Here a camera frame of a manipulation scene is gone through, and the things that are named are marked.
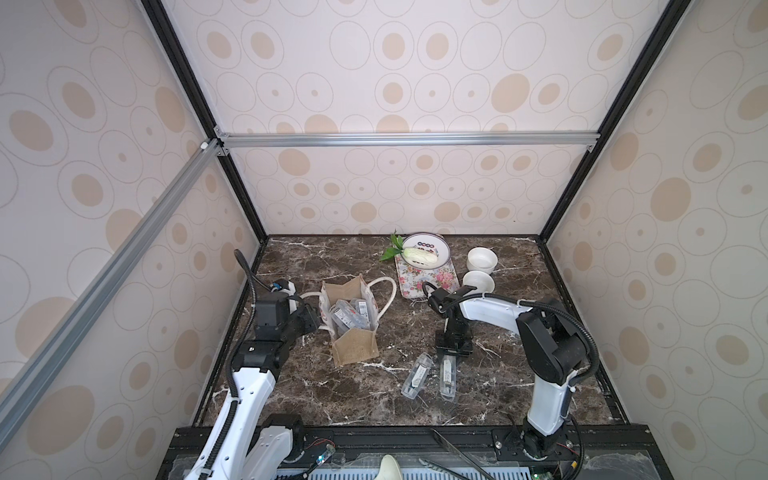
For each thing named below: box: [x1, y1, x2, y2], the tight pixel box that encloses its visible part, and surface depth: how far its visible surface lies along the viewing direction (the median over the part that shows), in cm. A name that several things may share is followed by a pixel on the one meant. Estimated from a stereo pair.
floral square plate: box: [394, 256, 460, 299], surface depth 109 cm
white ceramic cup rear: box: [467, 247, 499, 274], surface depth 111 cm
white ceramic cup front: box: [462, 270, 495, 296], surface depth 105 cm
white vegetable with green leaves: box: [380, 234, 438, 265], surface depth 111 cm
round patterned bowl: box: [401, 232, 452, 270], surface depth 115 cm
